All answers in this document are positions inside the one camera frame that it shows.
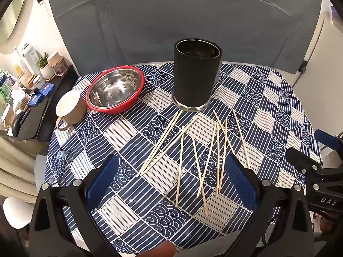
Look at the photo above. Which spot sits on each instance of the white stool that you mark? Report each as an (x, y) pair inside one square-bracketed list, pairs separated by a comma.
[(16, 212)]

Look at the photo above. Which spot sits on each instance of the purple rimmed white container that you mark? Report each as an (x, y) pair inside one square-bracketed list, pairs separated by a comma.
[(334, 12)]

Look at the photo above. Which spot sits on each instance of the blue white patterned tablecloth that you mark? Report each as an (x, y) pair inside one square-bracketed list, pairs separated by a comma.
[(128, 133)]

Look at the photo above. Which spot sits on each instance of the dark side cabinet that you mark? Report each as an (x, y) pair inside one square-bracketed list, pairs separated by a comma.
[(40, 123)]

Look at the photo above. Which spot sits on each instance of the black backdrop clamp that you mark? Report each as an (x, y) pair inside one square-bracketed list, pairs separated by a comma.
[(302, 66)]

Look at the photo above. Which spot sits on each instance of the bunch of wooden chopsticks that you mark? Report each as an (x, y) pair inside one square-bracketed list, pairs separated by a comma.
[(180, 166)]

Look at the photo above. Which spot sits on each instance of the black cylindrical utensil holder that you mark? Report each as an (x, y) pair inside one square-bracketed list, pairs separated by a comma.
[(195, 80)]

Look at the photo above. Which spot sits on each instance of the beige ceramic mug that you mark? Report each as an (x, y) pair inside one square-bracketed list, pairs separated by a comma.
[(72, 109)]

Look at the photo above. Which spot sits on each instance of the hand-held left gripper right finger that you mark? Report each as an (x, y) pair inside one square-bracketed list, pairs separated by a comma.
[(242, 182)]

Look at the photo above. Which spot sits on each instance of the beige framed mirror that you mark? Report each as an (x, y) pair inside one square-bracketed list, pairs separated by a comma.
[(10, 26)]

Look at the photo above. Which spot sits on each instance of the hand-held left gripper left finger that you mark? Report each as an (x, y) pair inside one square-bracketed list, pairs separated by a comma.
[(103, 182)]

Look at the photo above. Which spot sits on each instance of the white lidded jar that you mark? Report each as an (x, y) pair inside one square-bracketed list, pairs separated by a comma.
[(39, 81)]

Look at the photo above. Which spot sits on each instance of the person's left hand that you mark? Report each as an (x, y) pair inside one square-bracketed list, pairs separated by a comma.
[(160, 250)]

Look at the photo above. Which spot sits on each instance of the grey fabric backdrop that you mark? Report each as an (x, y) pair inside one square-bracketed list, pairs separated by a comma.
[(160, 18)]

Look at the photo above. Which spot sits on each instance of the small plant in white pot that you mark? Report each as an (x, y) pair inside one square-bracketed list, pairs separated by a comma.
[(47, 71)]

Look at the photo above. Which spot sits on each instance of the black handset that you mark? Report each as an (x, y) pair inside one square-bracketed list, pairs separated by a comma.
[(20, 123)]

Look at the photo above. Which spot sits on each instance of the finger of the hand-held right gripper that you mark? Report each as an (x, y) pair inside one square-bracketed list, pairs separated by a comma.
[(328, 138), (302, 160)]

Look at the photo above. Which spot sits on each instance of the pale pink ceramic cup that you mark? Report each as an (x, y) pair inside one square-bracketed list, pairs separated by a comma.
[(54, 57)]

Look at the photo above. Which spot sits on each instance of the person's right hand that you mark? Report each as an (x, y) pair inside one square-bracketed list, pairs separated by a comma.
[(328, 225)]

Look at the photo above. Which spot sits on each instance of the clear frame eyeglasses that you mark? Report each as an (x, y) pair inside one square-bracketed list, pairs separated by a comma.
[(62, 156)]

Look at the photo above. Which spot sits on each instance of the red rimmed steel bowl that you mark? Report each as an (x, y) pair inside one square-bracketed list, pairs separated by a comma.
[(115, 91)]

